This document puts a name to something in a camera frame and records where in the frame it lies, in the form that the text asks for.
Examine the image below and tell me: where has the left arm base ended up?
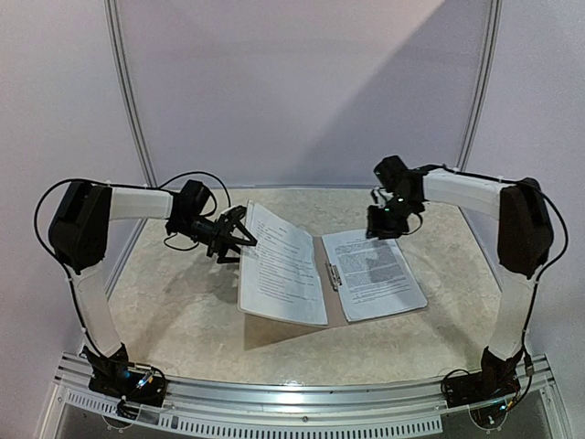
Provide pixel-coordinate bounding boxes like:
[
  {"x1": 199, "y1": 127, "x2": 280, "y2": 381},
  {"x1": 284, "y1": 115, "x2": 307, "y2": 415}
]
[{"x1": 83, "y1": 345, "x2": 168, "y2": 408}]

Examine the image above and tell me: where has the metal folder clip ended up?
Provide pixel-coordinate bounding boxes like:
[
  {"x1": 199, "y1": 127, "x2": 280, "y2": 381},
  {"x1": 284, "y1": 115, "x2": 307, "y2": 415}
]
[{"x1": 324, "y1": 262, "x2": 343, "y2": 292}]

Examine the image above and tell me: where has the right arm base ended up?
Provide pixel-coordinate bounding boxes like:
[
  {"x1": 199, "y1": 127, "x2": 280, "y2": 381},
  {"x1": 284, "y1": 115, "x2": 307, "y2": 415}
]
[{"x1": 441, "y1": 348, "x2": 534, "y2": 411}]

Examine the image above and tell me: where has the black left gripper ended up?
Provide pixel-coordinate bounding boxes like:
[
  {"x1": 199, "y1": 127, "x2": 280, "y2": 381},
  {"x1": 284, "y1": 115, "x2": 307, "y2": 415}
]
[{"x1": 170, "y1": 213, "x2": 258, "y2": 263}]

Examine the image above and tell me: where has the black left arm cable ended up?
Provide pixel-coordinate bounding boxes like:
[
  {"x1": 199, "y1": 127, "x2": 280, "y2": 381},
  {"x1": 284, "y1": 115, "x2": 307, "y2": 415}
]
[{"x1": 33, "y1": 171, "x2": 232, "y2": 257}]

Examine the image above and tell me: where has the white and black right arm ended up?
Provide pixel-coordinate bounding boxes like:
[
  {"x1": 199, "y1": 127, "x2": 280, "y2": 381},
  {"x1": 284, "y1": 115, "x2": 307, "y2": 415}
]
[{"x1": 366, "y1": 155, "x2": 554, "y2": 360}]

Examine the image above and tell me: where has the aluminium front rail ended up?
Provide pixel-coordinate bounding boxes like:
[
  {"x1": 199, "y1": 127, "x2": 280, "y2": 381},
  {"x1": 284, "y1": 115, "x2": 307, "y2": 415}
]
[{"x1": 41, "y1": 354, "x2": 570, "y2": 438}]

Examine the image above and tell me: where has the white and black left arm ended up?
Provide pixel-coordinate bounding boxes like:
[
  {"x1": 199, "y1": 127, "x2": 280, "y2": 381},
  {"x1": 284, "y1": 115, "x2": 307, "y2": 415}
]
[{"x1": 48, "y1": 178, "x2": 257, "y2": 359}]

